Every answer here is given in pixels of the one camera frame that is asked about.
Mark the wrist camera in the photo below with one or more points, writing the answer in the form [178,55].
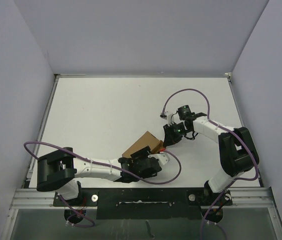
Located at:
[161,157]
[169,117]

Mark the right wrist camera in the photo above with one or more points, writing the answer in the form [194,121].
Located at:
[169,117]

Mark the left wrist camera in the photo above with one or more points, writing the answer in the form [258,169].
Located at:
[161,157]

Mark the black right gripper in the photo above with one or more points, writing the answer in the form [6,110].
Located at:
[170,138]

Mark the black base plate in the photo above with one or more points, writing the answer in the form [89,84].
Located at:
[153,203]

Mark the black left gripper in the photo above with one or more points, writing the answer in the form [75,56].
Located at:
[142,154]

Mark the brown cardboard box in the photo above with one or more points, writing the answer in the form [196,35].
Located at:
[146,140]

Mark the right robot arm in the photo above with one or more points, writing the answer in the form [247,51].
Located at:
[236,147]

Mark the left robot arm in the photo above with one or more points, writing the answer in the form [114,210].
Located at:
[57,172]

